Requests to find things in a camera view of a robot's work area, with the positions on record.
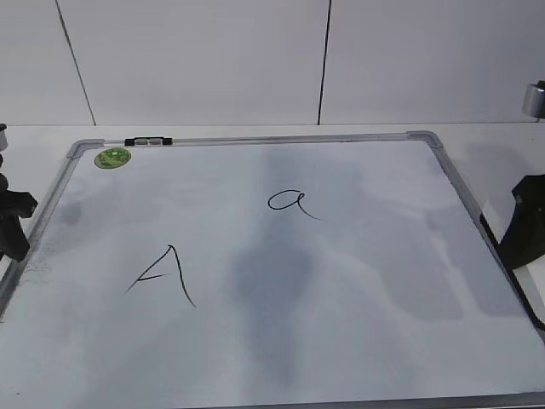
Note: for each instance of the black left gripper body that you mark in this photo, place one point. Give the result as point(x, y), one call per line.
point(15, 205)

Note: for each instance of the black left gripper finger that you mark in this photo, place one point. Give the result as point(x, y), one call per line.
point(14, 243)

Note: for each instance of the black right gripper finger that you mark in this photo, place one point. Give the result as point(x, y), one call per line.
point(523, 241)

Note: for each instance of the white whiteboard eraser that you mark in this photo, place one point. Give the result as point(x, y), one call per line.
point(513, 280)

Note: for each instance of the round green magnet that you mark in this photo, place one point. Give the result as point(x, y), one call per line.
point(112, 158)

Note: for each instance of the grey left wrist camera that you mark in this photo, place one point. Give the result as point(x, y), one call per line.
point(3, 138)

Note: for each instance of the white board with grey frame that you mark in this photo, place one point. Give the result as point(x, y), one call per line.
point(318, 271)

